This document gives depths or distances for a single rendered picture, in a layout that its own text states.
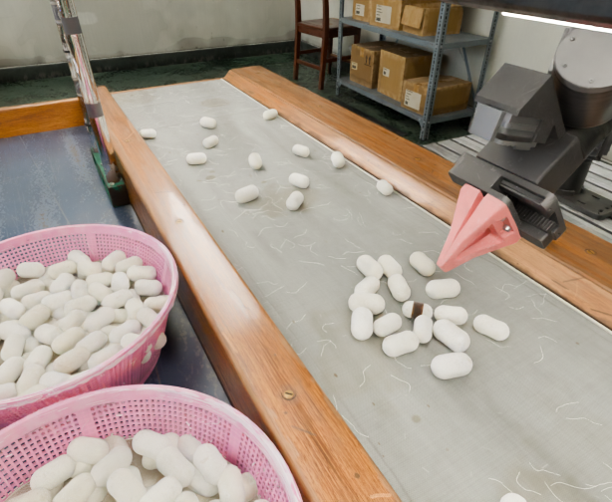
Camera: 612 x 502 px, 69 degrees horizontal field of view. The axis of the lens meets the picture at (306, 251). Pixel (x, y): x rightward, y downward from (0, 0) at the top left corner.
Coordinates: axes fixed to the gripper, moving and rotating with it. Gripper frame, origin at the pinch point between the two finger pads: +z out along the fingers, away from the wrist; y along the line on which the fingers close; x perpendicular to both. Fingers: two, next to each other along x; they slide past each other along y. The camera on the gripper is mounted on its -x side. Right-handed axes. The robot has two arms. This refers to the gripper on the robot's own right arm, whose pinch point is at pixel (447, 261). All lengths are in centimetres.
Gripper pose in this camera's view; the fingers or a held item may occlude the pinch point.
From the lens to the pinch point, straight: 44.5
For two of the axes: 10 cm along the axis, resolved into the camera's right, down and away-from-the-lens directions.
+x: 5.6, 4.3, 7.1
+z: -6.6, 7.5, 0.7
